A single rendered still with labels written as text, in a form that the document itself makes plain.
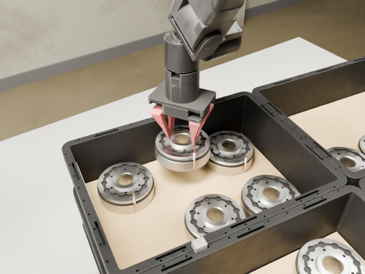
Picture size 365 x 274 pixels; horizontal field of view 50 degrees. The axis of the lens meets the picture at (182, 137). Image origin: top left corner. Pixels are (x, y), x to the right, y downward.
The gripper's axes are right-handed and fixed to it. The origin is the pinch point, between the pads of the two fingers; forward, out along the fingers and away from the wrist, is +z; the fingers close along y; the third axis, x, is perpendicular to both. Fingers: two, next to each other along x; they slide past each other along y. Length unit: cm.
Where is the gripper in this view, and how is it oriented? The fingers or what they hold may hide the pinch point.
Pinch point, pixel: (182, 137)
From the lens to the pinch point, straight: 71.5
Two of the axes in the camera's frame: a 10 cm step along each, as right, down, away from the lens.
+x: -4.1, 5.6, -7.2
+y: -9.1, -2.5, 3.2
